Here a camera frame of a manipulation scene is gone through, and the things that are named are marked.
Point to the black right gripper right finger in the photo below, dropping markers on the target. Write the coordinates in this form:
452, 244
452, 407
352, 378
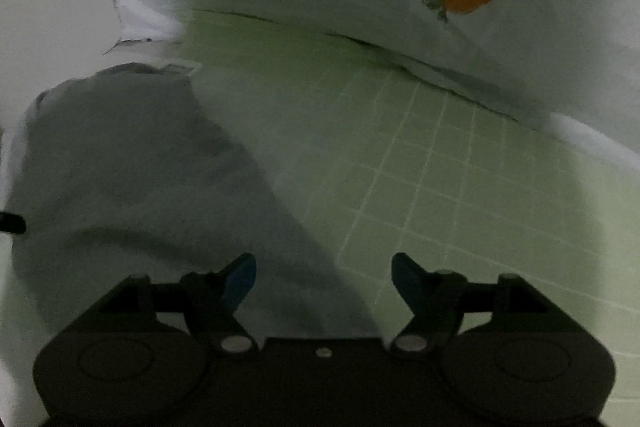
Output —
434, 298

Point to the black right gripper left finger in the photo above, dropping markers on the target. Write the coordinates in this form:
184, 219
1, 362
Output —
210, 301

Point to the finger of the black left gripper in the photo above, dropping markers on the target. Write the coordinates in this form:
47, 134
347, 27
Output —
13, 224

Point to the grey zip hoodie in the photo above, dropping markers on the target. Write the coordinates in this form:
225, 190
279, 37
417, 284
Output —
123, 173

